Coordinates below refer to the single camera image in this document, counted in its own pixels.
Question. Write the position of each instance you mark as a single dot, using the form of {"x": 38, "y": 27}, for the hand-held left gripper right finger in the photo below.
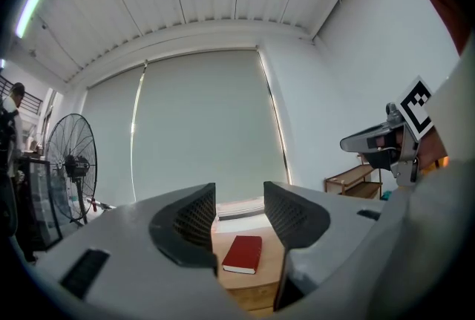
{"x": 323, "y": 237}

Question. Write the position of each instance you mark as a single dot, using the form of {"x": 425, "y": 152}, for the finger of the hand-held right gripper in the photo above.
{"x": 361, "y": 138}

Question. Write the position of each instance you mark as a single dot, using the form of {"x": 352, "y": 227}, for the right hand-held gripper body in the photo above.
{"x": 413, "y": 110}

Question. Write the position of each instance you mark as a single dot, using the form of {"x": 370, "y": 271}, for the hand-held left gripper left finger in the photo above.
{"x": 130, "y": 255}

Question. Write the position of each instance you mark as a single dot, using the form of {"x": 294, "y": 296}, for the wooden coffee table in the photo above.
{"x": 270, "y": 263}

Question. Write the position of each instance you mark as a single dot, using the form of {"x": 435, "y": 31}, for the person's right hand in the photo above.
{"x": 432, "y": 151}

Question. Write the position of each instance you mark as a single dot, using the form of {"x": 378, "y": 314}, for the dark wooden shelf rack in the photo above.
{"x": 352, "y": 175}

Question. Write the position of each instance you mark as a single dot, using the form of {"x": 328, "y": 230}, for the red book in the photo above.
{"x": 243, "y": 251}

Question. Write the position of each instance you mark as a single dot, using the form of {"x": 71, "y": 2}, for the black glass cabinet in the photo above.
{"x": 41, "y": 199}

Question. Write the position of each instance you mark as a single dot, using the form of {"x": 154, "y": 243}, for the black standing fan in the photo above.
{"x": 76, "y": 164}

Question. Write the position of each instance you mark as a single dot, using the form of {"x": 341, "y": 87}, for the narrow grey roller blind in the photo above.
{"x": 111, "y": 118}

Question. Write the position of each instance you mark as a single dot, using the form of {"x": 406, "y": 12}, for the wide grey roller blind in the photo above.
{"x": 208, "y": 125}

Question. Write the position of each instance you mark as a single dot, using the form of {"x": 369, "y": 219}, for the long ceiling light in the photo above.
{"x": 31, "y": 6}

